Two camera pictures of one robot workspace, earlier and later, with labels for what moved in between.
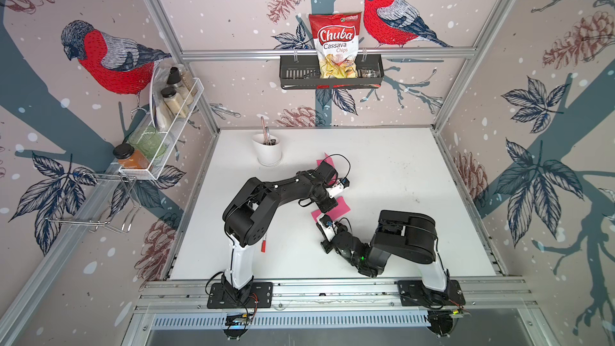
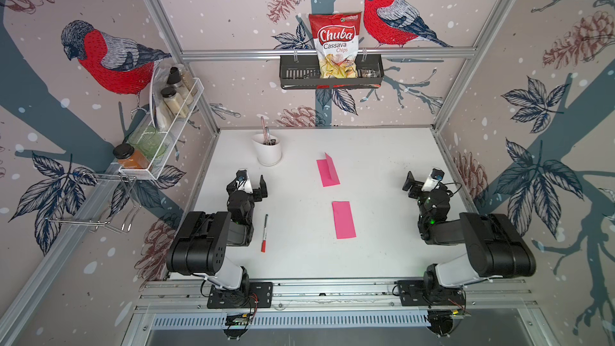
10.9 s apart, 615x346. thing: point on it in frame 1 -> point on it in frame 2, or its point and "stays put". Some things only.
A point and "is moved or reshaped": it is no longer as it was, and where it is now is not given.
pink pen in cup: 266,132 stays put
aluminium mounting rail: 335,296 stays put
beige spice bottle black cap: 174,102 stays put
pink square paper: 327,159 stays put
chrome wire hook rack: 104,201 stays put
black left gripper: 331,203 -> 255,193
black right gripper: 325,247 -> 416,187
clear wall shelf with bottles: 174,91 stays put
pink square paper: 335,212 is moved or reshaped
